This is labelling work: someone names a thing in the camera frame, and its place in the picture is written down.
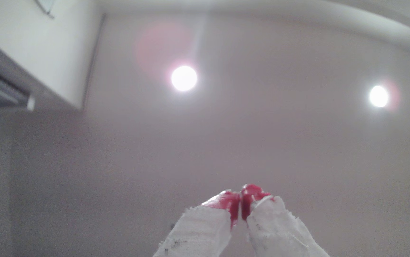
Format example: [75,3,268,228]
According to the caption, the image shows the grey roller blind rail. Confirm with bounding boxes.
[0,61,36,112]

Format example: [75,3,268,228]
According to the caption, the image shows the round ceiling light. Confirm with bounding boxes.
[369,85,390,108]
[171,65,198,92]

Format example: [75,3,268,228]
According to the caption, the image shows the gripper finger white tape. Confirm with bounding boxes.
[152,189,241,257]
[241,183,330,257]

